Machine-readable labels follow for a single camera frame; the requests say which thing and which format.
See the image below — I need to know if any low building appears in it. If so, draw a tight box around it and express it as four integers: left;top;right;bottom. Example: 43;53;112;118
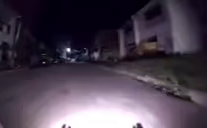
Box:
90;29;121;63

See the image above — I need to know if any grey asphalt road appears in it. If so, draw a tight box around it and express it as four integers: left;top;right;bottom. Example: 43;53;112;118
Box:
0;61;207;128

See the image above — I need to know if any kerb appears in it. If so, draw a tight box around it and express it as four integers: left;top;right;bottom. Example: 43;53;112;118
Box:
100;64;207;111

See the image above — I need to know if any vehicle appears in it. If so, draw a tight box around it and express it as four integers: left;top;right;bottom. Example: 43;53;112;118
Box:
38;56;52;66

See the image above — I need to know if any robot's own part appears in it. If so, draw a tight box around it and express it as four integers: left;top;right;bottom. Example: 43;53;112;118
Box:
60;123;72;128
132;122;145;128

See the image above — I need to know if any pale multi-storey building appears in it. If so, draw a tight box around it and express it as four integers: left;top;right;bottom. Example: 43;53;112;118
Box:
116;0;207;60

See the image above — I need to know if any grass slope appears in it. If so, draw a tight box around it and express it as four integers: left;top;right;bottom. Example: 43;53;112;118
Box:
105;53;207;94

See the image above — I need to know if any building with balconies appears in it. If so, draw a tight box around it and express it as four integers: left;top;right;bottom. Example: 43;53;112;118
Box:
0;0;39;71

